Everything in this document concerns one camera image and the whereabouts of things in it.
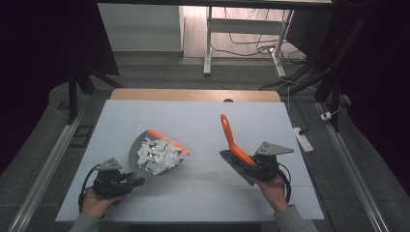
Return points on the white plug adapter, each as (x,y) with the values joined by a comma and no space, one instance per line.
(326,116)

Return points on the pile of white paper scraps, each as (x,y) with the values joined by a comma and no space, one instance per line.
(158,156)

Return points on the person's right hand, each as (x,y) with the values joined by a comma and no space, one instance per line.
(274,191)

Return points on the black floor socket frame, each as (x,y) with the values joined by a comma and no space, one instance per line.
(81,136)

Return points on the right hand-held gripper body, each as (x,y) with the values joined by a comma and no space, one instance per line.
(269,161)

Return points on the black stand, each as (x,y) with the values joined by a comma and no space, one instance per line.
(73,93)
(335,87)

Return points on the white desk frame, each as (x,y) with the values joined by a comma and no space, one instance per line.
(245,25)

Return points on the aluminium rail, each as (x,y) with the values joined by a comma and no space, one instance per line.
(354,174)
(42,174)

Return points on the white power strip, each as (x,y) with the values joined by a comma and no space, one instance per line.
(303,139)

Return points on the grey dustpan with orange edge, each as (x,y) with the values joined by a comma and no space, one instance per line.
(141,154)

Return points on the wooden table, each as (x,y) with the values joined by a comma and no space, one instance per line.
(193,95)

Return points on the white cabinet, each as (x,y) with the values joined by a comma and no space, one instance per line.
(141,27)

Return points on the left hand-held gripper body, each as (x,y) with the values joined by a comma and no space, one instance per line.
(108,182)

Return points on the person's left hand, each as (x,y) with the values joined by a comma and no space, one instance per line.
(95,204)

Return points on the white board table cover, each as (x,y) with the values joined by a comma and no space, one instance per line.
(199,199)

